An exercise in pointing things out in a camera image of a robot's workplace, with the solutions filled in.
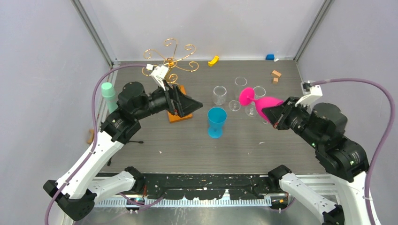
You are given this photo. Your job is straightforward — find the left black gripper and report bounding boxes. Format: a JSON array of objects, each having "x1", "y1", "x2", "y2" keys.
[{"x1": 134, "y1": 80, "x2": 202, "y2": 120}]

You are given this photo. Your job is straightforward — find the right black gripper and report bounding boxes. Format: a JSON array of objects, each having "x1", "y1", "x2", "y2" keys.
[{"x1": 260, "y1": 94, "x2": 322, "y2": 146}]

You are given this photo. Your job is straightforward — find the clear ribbed wine glass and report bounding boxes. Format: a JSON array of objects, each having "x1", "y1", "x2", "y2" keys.
[{"x1": 245, "y1": 86, "x2": 266, "y2": 117}]

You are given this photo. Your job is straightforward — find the pink wine glass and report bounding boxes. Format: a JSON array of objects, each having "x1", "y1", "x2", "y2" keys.
[{"x1": 239, "y1": 87, "x2": 283, "y2": 123}]

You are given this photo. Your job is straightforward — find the blue wine glass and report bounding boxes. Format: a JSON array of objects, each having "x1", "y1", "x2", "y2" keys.
[{"x1": 207, "y1": 107, "x2": 227, "y2": 139}]

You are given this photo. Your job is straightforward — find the clear flute glass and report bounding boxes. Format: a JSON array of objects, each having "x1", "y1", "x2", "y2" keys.
[{"x1": 229, "y1": 76, "x2": 247, "y2": 112}]

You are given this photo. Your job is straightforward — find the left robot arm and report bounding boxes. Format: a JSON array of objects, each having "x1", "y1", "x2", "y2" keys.
[{"x1": 43, "y1": 82, "x2": 203, "y2": 221}]

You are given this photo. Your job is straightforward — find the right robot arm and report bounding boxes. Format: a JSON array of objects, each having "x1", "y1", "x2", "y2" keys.
[{"x1": 261, "y1": 97, "x2": 379, "y2": 225}]

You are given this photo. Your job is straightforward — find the orange wooden rack base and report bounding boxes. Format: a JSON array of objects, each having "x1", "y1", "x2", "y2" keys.
[{"x1": 167, "y1": 84, "x2": 193, "y2": 124}]

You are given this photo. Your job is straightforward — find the yellow toy block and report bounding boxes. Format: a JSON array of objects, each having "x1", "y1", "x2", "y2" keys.
[{"x1": 207, "y1": 55, "x2": 219, "y2": 67}]

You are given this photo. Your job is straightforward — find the blue toy block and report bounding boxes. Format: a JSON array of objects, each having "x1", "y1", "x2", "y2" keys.
[{"x1": 265, "y1": 54, "x2": 275, "y2": 60}]

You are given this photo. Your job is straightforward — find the mint green cup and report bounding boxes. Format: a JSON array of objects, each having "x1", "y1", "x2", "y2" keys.
[{"x1": 101, "y1": 82, "x2": 118, "y2": 113}]

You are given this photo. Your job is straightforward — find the wooden piece left edge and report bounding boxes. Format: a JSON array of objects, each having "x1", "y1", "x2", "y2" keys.
[{"x1": 87, "y1": 129, "x2": 95, "y2": 144}]

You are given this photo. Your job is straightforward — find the small black tripod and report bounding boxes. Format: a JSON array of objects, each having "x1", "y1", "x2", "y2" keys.
[{"x1": 107, "y1": 140, "x2": 144, "y2": 167}]

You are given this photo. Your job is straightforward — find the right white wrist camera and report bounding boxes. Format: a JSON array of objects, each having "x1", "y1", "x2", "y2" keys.
[{"x1": 295, "y1": 81, "x2": 323, "y2": 106}]

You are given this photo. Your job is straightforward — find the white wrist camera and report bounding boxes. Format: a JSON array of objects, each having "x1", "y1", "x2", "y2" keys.
[
  {"x1": 146, "y1": 64, "x2": 169, "y2": 90},
  {"x1": 295, "y1": 81, "x2": 323, "y2": 106}
]

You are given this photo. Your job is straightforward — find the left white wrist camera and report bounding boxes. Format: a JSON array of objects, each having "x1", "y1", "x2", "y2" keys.
[{"x1": 146, "y1": 64, "x2": 169, "y2": 90}]

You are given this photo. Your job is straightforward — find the gold wire wine glass rack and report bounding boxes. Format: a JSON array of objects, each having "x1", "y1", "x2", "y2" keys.
[{"x1": 143, "y1": 38, "x2": 199, "y2": 84}]

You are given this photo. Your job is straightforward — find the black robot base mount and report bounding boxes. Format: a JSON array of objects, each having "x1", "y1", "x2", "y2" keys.
[{"x1": 115, "y1": 173, "x2": 295, "y2": 212}]

